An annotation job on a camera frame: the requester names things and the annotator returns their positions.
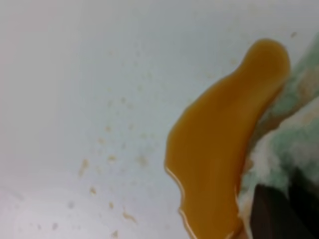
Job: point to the brown coffee stain puddle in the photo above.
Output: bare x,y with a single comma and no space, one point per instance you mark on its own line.
206,148

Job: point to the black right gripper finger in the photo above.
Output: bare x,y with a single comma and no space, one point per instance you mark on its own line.
296,216

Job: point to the green white striped rag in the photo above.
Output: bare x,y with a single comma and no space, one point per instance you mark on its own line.
285,143

